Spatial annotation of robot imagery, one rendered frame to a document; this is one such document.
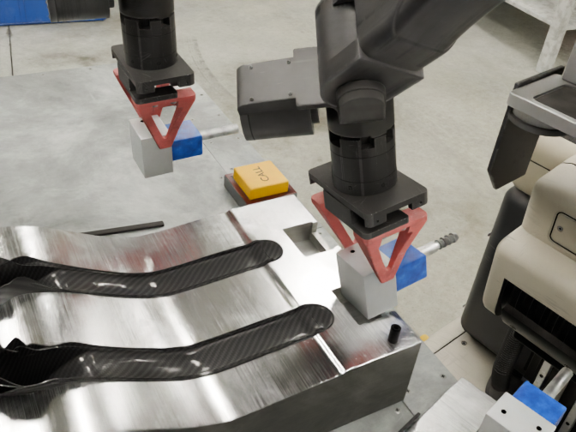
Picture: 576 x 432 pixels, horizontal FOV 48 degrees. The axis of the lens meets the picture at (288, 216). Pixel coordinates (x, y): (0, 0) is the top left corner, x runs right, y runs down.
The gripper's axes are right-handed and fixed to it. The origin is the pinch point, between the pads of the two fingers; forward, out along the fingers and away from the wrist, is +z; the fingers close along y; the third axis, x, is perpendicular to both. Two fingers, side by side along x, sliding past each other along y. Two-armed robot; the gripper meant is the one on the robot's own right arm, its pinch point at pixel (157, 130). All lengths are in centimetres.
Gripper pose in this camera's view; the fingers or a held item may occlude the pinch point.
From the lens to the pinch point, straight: 78.6
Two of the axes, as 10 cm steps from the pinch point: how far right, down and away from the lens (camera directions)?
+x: 8.9, -2.5, 3.9
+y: 4.6, 5.6, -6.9
